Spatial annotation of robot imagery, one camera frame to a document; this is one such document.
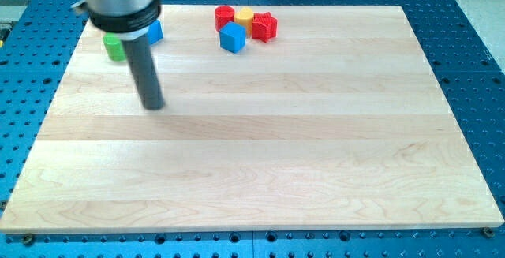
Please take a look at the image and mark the blue block behind arm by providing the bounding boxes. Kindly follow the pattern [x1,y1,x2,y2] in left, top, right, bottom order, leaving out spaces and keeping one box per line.
[148,20,163,45]

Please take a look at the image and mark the red star block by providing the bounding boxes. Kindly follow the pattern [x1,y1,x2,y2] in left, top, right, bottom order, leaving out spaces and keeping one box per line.
[252,12,278,43]

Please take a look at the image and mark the blue cube block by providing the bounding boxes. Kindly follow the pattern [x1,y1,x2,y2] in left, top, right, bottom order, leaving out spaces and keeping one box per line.
[219,22,246,54]

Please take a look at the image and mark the light wooden board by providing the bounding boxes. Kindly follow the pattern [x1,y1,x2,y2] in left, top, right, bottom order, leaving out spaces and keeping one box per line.
[1,6,503,234]

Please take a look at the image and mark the yellow heart block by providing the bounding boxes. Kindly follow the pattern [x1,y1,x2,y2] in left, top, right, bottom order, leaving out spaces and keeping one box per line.
[234,7,254,38]

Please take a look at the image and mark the red cylinder block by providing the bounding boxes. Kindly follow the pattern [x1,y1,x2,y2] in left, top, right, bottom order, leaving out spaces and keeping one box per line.
[214,6,235,32]

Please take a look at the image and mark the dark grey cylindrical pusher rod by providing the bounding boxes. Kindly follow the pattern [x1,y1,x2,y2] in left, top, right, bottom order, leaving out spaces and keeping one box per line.
[122,35,165,110]

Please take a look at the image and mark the green block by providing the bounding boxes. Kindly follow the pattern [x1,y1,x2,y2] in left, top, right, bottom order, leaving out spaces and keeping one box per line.
[103,32,126,62]

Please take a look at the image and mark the left board clamp screw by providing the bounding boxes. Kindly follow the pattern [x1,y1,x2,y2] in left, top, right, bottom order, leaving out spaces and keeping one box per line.
[21,234,35,245]

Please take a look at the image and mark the board clamp screw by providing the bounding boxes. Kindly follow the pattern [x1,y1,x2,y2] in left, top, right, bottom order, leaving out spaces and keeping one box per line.
[481,227,495,238]
[21,234,35,245]

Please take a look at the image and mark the right board clamp screw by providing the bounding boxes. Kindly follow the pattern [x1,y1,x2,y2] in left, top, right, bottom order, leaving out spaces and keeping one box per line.
[481,227,495,238]

